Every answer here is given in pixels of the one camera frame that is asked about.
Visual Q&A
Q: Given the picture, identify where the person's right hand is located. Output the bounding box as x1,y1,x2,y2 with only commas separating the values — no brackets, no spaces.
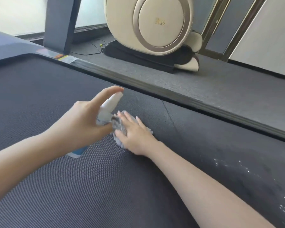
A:
115,111,161,157

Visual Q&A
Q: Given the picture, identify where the person's left hand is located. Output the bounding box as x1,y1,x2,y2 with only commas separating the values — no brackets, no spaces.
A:
44,85,124,156

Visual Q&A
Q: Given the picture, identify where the grey fluffy cloth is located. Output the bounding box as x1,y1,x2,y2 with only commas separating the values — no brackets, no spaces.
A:
110,110,154,149

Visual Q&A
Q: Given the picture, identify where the white blue spray bottle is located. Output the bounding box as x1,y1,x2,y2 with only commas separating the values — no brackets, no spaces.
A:
67,92,124,159

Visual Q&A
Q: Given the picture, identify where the dark grey treadmill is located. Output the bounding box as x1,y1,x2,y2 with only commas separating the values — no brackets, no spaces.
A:
0,0,285,228

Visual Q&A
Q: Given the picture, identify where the person's right forearm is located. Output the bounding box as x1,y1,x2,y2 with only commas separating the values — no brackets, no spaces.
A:
146,141,276,228

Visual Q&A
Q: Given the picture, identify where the beige brown massage chair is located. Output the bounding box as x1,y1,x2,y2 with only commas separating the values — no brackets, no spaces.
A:
103,0,204,74

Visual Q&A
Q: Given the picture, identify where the dark glass double door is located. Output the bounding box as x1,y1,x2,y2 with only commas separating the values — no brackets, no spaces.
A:
197,0,269,62

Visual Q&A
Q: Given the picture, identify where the black power cable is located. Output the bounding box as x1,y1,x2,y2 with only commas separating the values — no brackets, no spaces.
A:
70,39,110,56

